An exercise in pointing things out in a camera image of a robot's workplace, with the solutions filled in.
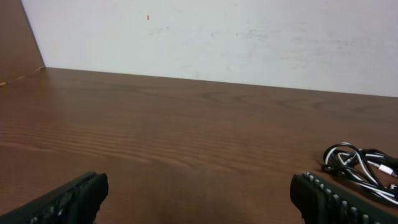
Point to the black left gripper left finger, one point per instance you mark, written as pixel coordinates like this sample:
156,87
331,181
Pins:
76,202

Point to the wooden side panel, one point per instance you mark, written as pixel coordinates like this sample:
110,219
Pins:
20,55

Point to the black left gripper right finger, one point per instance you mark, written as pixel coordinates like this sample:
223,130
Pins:
321,202

